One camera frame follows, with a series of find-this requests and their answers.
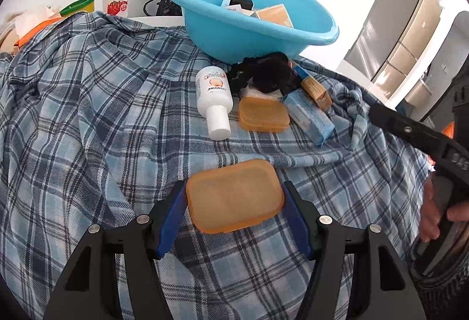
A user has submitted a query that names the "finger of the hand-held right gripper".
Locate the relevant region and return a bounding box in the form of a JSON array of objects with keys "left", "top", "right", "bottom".
[{"left": 368, "top": 101, "right": 458, "bottom": 166}]

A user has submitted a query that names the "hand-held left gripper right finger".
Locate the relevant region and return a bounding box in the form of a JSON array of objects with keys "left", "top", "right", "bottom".
[{"left": 281, "top": 180, "right": 426, "bottom": 320}]

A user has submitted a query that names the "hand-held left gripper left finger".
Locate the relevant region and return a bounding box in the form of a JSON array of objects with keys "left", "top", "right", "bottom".
[{"left": 44, "top": 181, "right": 188, "bottom": 320}]

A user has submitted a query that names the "orange plastic soap box lid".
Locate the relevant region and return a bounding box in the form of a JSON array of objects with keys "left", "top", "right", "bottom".
[{"left": 186, "top": 159, "right": 285, "bottom": 235}]

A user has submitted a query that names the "orange faced box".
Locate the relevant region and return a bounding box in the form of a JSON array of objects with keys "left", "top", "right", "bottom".
[{"left": 255, "top": 4, "right": 295, "bottom": 29}]

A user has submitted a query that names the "blue plastic basin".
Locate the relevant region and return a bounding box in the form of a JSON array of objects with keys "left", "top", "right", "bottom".
[{"left": 163, "top": 0, "right": 340, "bottom": 65}]

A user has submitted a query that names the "person's right hand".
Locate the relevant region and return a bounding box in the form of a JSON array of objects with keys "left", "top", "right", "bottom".
[{"left": 419, "top": 173, "right": 469, "bottom": 243}]

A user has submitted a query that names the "gold refrigerator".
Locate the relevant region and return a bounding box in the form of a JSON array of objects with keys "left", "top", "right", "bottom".
[{"left": 342, "top": 0, "right": 444, "bottom": 99}]

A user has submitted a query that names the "light blue long box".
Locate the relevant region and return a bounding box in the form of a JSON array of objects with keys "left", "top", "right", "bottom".
[{"left": 281, "top": 88, "right": 336, "bottom": 149}]

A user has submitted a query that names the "tan box with blue end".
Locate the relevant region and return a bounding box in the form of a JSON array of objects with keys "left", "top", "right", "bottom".
[{"left": 291, "top": 62, "right": 334, "bottom": 113}]

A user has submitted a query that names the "orange plastic soap box base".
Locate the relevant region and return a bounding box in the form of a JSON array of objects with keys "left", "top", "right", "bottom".
[{"left": 238, "top": 96, "right": 290, "bottom": 134}]

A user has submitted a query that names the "blue plaid shirt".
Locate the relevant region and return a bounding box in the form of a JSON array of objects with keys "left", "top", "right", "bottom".
[{"left": 0, "top": 10, "right": 436, "bottom": 320}]

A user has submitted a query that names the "white lotion bottle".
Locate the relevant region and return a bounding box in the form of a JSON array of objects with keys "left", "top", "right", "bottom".
[{"left": 195, "top": 65, "right": 234, "bottom": 141}]

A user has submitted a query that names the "black scrunchie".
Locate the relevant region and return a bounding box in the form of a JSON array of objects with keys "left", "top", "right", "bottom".
[{"left": 227, "top": 56, "right": 259, "bottom": 91}]

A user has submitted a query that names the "yellow tub with green rim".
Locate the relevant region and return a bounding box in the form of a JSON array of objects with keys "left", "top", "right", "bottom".
[{"left": 60, "top": 0, "right": 96, "bottom": 18}]

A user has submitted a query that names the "orange tissue pack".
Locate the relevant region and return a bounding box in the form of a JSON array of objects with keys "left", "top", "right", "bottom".
[{"left": 15, "top": 7, "right": 65, "bottom": 50}]

